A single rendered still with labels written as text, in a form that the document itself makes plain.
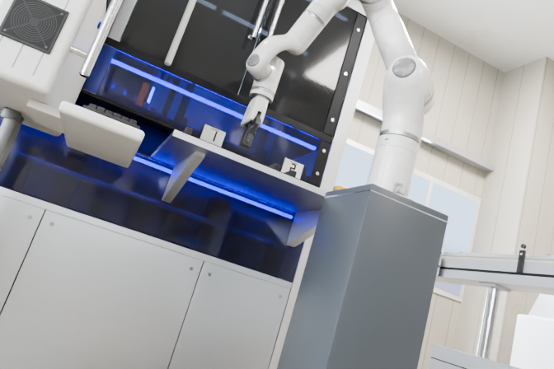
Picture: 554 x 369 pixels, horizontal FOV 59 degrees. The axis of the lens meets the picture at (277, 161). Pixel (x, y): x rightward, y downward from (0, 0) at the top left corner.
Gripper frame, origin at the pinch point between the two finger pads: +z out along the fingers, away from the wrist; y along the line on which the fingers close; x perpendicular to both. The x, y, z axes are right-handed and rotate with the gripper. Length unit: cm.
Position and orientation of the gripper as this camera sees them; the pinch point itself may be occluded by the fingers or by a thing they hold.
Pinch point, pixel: (246, 140)
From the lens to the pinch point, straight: 166.7
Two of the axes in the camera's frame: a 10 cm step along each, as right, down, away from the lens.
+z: -2.9, 9.2, -2.6
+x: 8.8, 3.6, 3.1
